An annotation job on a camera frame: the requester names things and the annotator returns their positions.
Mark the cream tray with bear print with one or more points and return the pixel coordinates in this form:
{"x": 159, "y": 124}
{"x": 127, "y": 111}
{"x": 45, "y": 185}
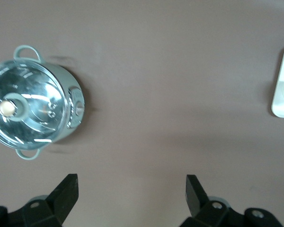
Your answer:
{"x": 280, "y": 108}

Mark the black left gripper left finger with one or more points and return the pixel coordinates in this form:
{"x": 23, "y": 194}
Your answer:
{"x": 59, "y": 201}

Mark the brown table cover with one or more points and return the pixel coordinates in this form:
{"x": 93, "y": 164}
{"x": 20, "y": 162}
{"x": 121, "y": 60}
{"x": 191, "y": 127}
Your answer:
{"x": 156, "y": 71}

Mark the sage green electric pot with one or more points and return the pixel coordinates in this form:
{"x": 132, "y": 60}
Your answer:
{"x": 69, "y": 80}

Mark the glass pot lid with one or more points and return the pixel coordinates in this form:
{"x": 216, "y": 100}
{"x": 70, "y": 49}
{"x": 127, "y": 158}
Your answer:
{"x": 38, "y": 106}

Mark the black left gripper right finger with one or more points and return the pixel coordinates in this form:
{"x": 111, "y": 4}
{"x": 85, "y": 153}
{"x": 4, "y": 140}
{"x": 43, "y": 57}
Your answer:
{"x": 196, "y": 201}

